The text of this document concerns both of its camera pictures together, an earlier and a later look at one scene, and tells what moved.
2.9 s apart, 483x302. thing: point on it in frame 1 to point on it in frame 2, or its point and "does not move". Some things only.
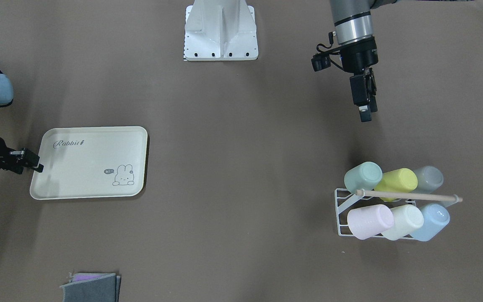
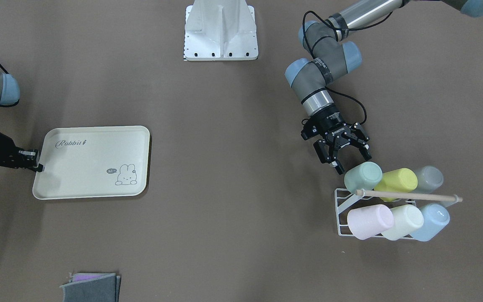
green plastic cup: (366, 175) does not move
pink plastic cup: (370, 221) does not move
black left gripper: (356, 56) to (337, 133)
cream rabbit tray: (92, 162) does not move
